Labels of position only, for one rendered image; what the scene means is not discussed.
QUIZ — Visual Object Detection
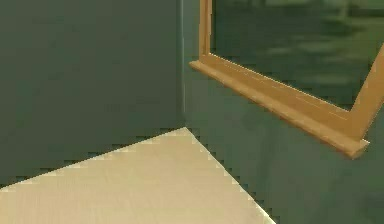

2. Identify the wooden framed window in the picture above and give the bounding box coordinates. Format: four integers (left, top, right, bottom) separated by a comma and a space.
188, 0, 384, 160

